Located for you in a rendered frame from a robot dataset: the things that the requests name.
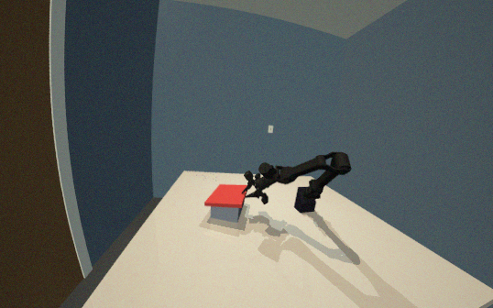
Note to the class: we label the red box lid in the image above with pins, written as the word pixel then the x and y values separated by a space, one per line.
pixel 227 196

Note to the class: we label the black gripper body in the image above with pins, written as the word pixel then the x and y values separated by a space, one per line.
pixel 260 185

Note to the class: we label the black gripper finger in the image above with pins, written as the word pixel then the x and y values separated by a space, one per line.
pixel 247 188
pixel 253 194

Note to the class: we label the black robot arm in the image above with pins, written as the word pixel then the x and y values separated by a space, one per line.
pixel 340 165

